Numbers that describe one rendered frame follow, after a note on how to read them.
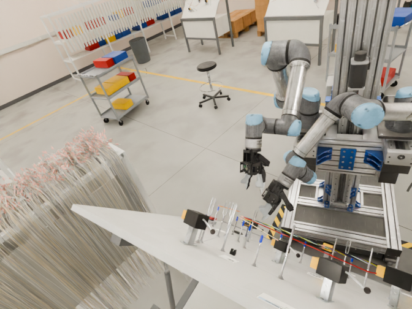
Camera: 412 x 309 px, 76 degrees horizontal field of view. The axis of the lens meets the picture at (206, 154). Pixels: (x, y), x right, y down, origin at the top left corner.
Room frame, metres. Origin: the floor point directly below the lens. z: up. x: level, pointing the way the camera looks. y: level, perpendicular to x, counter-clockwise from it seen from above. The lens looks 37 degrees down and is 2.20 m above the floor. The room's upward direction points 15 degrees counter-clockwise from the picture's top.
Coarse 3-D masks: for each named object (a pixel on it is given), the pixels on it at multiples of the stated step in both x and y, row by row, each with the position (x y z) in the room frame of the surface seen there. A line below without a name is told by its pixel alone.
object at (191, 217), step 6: (192, 210) 0.50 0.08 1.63; (186, 216) 0.50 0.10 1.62; (192, 216) 0.48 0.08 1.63; (198, 216) 0.47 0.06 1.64; (204, 216) 0.47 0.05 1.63; (186, 222) 0.48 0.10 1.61; (192, 222) 0.47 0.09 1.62; (198, 222) 0.46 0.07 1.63; (204, 222) 0.47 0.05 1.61; (192, 228) 0.46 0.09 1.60; (198, 228) 0.45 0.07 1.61; (204, 228) 0.46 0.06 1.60; (210, 228) 0.43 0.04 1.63; (186, 234) 0.46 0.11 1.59; (192, 234) 0.45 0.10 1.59; (186, 240) 0.45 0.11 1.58; (192, 240) 0.44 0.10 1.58
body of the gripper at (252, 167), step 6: (246, 150) 0.92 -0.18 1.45; (252, 150) 0.91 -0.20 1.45; (258, 150) 0.90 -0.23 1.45; (246, 156) 0.90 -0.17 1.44; (252, 156) 0.89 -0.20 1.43; (240, 162) 0.91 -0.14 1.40; (246, 162) 0.88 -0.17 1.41; (252, 162) 0.88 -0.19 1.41; (258, 162) 0.88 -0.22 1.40; (240, 168) 0.90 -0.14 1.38; (246, 168) 0.88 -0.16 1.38; (252, 168) 0.85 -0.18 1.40; (258, 168) 0.88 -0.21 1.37; (252, 174) 0.84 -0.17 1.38
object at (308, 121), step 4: (300, 112) 1.38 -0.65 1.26; (316, 112) 1.33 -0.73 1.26; (300, 116) 1.38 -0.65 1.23; (304, 116) 1.35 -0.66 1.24; (308, 116) 1.34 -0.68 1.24; (312, 116) 1.33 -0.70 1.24; (316, 116) 1.33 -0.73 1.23; (300, 120) 1.38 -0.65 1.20; (304, 120) 1.35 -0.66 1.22; (308, 120) 1.33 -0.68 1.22; (312, 120) 1.32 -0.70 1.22; (304, 124) 1.34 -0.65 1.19; (308, 124) 1.32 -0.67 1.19; (312, 124) 1.32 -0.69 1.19; (304, 128) 1.33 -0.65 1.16; (308, 128) 1.32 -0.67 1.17
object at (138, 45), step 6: (132, 42) 7.70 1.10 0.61; (138, 42) 7.69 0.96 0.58; (144, 42) 7.79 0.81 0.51; (132, 48) 7.77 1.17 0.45; (138, 48) 7.70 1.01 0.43; (144, 48) 7.75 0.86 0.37; (138, 54) 7.72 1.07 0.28; (144, 54) 7.73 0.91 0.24; (138, 60) 7.77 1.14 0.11; (144, 60) 7.72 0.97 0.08
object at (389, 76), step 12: (396, 12) 3.18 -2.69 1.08; (408, 12) 3.07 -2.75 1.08; (336, 24) 3.74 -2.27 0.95; (396, 24) 3.03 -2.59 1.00; (396, 36) 2.98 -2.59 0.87; (408, 36) 3.22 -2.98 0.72; (396, 48) 3.29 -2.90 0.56; (384, 60) 3.03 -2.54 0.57; (384, 72) 3.20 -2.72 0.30; (396, 72) 3.28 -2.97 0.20; (384, 84) 2.98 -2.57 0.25; (396, 84) 3.22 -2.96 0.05
